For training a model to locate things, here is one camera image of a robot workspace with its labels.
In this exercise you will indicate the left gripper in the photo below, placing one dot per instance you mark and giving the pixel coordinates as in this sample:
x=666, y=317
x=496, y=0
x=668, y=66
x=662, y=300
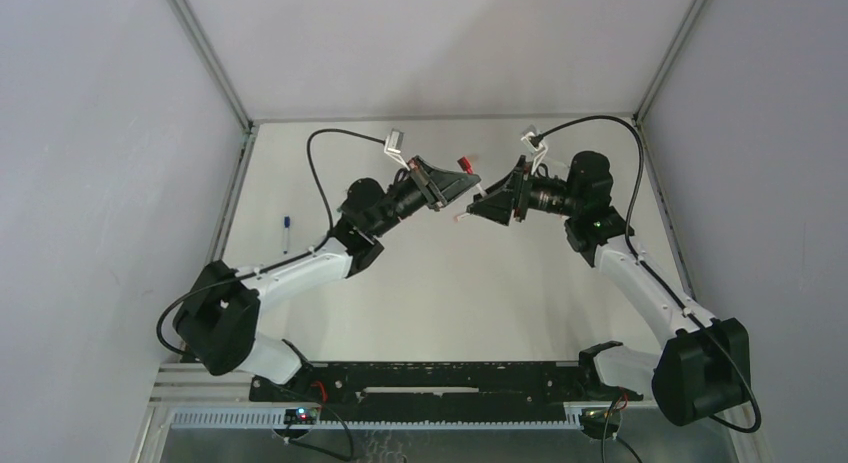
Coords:
x=426, y=183

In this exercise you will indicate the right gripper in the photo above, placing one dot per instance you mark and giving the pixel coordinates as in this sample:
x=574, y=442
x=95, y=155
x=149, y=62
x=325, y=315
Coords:
x=516, y=197

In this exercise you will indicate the red pen cap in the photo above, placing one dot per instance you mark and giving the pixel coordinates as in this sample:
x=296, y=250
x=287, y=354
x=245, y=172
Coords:
x=465, y=165

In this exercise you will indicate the blue cap pen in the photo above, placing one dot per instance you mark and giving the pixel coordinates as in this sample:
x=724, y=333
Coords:
x=286, y=234

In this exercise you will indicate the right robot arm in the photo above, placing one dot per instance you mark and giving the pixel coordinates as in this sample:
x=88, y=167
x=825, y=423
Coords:
x=703, y=367

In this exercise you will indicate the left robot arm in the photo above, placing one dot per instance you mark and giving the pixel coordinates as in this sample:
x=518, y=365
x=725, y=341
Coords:
x=218, y=319

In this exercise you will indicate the right controller board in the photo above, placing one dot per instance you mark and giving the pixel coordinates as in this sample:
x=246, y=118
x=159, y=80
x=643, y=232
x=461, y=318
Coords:
x=596, y=424

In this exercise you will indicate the controller board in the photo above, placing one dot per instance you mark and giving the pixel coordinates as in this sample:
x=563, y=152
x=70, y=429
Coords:
x=301, y=416
x=596, y=424

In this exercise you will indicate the left controller board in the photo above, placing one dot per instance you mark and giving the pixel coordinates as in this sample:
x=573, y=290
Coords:
x=301, y=416

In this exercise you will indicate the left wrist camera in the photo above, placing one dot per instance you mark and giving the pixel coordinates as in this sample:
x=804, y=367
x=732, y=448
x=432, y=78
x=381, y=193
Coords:
x=392, y=146

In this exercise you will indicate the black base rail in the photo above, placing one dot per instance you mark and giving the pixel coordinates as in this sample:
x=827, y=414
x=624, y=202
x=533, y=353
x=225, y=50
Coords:
x=476, y=389

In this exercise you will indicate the white cable duct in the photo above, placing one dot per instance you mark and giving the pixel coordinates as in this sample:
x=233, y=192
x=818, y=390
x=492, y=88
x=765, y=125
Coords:
x=272, y=418

